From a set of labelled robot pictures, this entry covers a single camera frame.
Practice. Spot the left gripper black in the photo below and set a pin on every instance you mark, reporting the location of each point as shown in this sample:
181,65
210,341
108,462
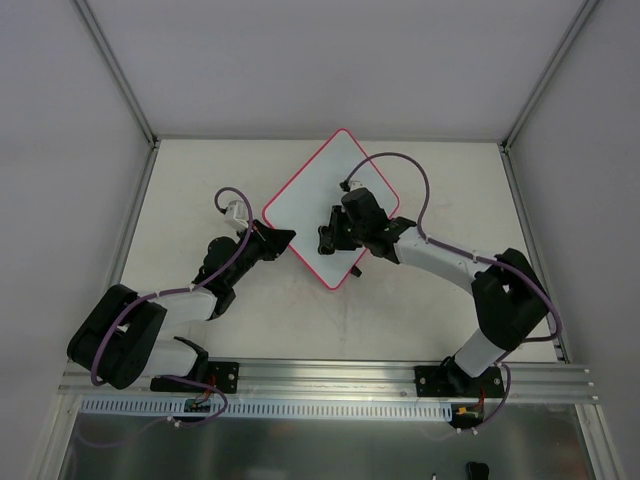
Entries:
269,244

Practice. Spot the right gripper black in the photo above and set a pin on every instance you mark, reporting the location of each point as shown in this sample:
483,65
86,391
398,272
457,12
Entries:
338,230

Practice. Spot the black bone-shaped eraser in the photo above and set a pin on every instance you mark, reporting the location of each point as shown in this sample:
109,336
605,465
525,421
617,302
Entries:
326,246

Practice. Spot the pink framed whiteboard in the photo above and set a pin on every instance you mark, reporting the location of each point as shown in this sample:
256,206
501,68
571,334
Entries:
304,204

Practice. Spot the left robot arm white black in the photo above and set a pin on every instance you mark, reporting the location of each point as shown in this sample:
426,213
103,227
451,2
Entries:
122,337

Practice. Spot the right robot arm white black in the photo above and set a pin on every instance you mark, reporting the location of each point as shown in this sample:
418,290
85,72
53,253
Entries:
507,295

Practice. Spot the black object bottom edge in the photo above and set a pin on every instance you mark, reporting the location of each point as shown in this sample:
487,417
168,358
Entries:
477,471

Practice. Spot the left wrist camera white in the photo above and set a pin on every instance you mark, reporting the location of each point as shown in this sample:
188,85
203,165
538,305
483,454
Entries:
236,215

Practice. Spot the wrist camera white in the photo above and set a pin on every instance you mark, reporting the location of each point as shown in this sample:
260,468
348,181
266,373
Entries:
350,185
236,215

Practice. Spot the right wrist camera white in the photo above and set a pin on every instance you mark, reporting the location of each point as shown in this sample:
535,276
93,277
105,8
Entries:
350,185

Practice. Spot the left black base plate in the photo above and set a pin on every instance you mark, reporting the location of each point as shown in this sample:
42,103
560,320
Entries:
223,375

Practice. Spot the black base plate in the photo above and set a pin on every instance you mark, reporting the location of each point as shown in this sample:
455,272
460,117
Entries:
441,382
223,375

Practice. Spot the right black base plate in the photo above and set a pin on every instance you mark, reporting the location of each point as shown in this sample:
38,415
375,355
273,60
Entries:
441,382

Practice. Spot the white slotted cable duct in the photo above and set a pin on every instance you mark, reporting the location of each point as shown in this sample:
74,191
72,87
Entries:
268,408

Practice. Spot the aluminium mounting rail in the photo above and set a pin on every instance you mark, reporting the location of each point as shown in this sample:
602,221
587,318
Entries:
553,383

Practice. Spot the left aluminium frame post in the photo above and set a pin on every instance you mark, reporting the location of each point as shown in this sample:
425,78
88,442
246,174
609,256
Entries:
96,33

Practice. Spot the aluminium frame post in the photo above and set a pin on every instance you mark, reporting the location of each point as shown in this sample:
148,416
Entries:
96,33
559,54

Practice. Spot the right aluminium frame post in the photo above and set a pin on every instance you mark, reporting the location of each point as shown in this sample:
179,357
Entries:
559,54

